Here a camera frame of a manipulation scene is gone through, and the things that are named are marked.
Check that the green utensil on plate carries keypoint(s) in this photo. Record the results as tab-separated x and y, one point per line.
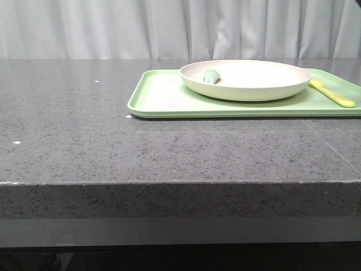
211	76

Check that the light green plastic tray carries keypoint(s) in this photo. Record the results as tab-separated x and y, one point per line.
162	94

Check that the white curtain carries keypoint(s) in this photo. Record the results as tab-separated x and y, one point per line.
179	29

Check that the cream round plate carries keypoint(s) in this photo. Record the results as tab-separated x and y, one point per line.
246	80

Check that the yellow plastic fork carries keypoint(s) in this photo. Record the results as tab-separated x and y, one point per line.
337	98

